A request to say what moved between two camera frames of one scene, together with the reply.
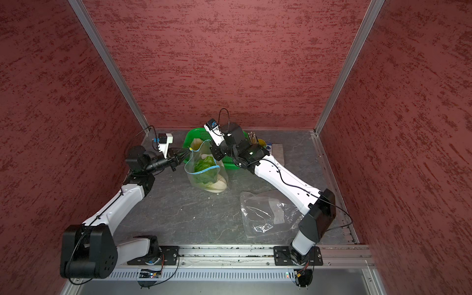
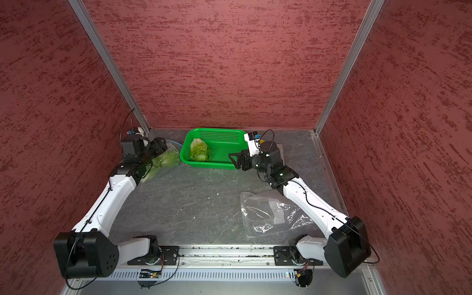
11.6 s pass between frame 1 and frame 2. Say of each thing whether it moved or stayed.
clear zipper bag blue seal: moved
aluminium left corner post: stayed
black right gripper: moved
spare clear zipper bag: stayed
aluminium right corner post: stayed
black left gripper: moved
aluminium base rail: stayed
